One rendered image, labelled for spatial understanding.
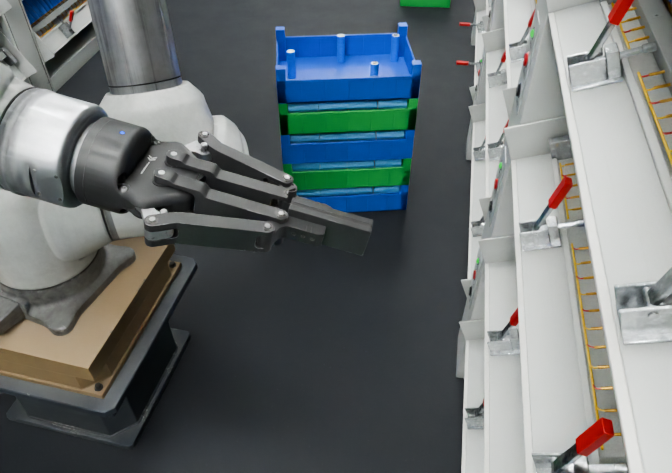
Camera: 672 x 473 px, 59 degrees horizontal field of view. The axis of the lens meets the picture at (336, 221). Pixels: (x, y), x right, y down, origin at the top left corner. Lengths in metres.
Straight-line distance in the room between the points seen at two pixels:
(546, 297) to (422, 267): 0.75
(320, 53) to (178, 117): 0.66
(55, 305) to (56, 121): 0.50
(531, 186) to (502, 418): 0.28
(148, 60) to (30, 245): 0.29
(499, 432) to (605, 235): 0.40
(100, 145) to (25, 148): 0.05
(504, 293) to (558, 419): 0.37
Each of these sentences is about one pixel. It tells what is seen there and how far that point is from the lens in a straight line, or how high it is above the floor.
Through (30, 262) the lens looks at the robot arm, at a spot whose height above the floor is 0.40.
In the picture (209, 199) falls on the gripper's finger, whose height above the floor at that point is 0.68.
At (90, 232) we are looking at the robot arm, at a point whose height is 0.42.
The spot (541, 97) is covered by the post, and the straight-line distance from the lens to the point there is 0.76.
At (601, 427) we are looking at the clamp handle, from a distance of 0.46.
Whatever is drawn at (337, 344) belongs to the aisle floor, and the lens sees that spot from 1.21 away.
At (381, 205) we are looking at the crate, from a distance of 1.47.
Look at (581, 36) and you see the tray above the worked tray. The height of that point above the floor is 0.73.
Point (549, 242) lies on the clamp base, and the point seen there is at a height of 0.54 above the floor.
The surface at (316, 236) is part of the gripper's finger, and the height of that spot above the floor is 0.65.
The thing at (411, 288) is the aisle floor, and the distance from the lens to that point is 1.31.
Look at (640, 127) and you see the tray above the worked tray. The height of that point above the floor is 0.74.
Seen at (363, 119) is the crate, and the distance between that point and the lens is 1.31.
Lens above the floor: 0.99
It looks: 43 degrees down
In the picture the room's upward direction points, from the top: straight up
